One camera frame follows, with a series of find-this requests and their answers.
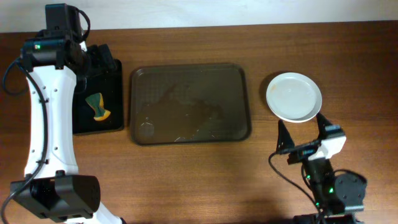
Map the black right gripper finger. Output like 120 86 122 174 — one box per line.
316 113 333 139
276 119 295 154

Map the pale blue plate top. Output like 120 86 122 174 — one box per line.
266 72 323 121

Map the yellow green scrub sponge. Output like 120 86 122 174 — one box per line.
85 93 111 121

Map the white plate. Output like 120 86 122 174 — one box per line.
267 100 322 123

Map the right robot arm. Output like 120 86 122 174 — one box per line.
268 113 368 223

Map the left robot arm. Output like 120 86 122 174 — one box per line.
7 4 124 223

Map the black rectangular sponge tray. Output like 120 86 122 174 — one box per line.
72 59 124 135

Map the brown serving tray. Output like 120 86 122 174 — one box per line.
129 63 252 146

